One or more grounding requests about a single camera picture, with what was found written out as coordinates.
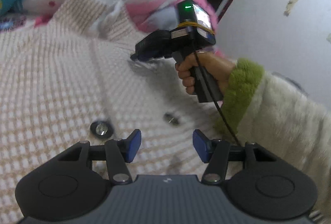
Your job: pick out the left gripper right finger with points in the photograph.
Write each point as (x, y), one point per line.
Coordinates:
(213, 152)

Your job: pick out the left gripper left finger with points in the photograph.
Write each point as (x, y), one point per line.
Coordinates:
(118, 154)

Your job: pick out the beige checkered knit coat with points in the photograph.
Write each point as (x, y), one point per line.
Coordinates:
(58, 78)

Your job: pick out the right forearm fleece sleeve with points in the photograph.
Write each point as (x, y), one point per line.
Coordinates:
(261, 107)

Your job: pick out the right hand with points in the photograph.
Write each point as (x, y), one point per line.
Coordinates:
(207, 68)

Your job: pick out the pink floral bed sheet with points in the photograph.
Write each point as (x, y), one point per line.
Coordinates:
(15, 21)

